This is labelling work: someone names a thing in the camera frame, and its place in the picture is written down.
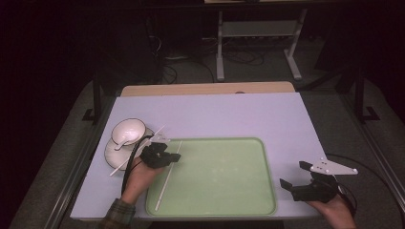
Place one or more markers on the white bowl with dark rim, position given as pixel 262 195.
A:
pixel 127 127

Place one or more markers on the white ceramic spoon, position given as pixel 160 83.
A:
pixel 125 140

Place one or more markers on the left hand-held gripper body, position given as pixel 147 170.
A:
pixel 154 157

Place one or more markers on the lavender table mat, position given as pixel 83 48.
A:
pixel 207 117

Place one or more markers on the white metal stand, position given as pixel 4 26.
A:
pixel 254 28

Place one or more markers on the black floor stand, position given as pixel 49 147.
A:
pixel 359 92
pixel 97 95

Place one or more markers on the person's right hand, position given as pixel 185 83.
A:
pixel 339 213

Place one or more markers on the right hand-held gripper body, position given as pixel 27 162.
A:
pixel 328 168

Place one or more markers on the light green plastic tray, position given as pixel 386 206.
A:
pixel 219 178

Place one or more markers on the metal frame rail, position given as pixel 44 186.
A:
pixel 81 165
pixel 372 143

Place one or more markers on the white plate with dark rim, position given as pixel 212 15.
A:
pixel 114 157

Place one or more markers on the person's left hand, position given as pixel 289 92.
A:
pixel 138 181

